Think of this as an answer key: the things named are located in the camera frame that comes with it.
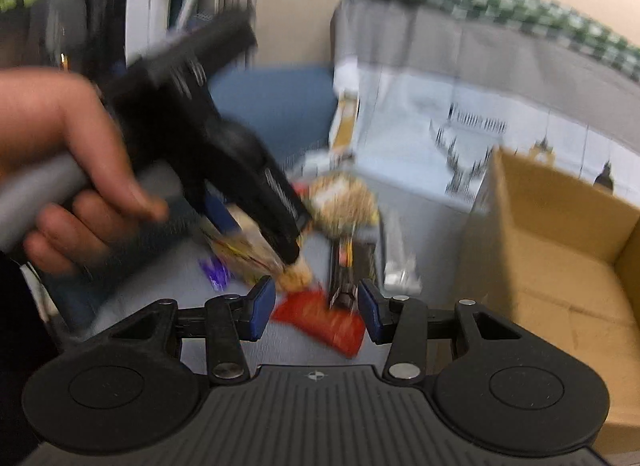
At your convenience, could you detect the silver stick packet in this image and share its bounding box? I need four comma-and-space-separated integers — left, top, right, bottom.
380, 208, 422, 296

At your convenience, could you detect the red spicy snack packet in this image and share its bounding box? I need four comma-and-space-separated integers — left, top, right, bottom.
270, 284, 366, 359

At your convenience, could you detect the left hand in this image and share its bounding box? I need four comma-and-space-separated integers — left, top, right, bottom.
1, 67, 168, 275

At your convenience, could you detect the purple candy wrapper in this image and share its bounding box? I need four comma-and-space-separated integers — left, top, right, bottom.
198, 256, 231, 291

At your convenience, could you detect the dark chocolate bar packet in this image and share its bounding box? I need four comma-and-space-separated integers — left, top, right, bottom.
328, 237, 380, 311

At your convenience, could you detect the blue sofa cushion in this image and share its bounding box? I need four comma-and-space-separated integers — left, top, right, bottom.
209, 66, 337, 167

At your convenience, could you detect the peanut snack bag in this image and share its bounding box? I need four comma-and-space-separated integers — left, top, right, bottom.
293, 172, 380, 238

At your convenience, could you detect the cardboard box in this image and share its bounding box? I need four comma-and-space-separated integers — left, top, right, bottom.
456, 149, 639, 454

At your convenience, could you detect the deer print sofa cover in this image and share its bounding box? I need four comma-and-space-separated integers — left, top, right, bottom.
303, 0, 639, 210

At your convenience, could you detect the green checkered cloth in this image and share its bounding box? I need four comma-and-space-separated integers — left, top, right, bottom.
381, 0, 639, 82

